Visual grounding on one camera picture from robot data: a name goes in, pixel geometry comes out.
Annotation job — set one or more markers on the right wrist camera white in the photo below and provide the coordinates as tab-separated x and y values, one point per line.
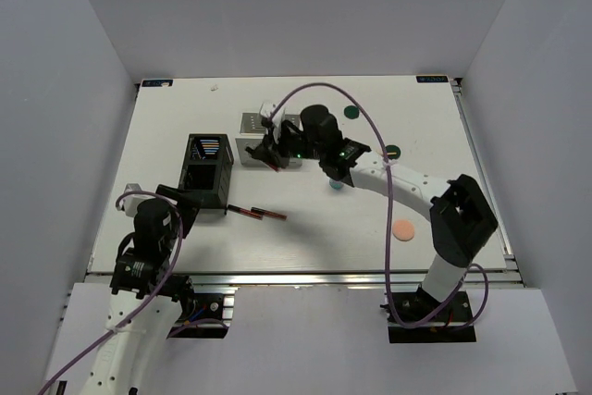
272	116

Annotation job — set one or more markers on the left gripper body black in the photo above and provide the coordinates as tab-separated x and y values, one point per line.
186	224

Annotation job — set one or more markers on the white slotted organizer box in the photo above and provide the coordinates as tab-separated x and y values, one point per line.
250	135

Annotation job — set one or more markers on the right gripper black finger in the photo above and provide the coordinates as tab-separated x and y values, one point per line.
283	159
263	150

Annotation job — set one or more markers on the blue label sticker right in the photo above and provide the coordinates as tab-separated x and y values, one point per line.
431	79

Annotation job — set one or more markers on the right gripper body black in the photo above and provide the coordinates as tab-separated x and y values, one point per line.
294	145

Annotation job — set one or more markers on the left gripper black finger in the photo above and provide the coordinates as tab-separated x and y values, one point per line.
190	208
170	193

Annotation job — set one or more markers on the white spray bottle teal base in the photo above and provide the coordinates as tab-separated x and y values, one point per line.
335	184

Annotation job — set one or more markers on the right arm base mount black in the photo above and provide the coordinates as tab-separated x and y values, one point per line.
450	325

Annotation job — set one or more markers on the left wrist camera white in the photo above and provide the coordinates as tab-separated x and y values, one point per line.
129	204

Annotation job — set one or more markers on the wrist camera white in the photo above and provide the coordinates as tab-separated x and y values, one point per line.
129	204
272	116

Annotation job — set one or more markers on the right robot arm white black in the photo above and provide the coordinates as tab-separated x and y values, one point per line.
457	210

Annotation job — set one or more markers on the black mesh organizer box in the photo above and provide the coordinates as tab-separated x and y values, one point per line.
206	169

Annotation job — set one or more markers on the blue label sticker left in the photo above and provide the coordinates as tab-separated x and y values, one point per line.
156	83

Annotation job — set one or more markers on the black red makeup pencil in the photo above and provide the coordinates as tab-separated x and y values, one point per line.
244	212
267	213
271	161

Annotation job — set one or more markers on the blue label sticker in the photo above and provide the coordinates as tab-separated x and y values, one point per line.
156	83
431	79

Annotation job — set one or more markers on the dark green round puff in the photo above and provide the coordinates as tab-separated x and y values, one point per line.
393	151
351	112

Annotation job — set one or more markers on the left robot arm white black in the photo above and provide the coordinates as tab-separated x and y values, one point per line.
146	298

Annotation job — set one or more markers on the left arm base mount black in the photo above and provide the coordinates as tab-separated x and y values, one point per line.
208	316

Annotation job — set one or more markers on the peach round powder puff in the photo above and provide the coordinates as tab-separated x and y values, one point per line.
403	230

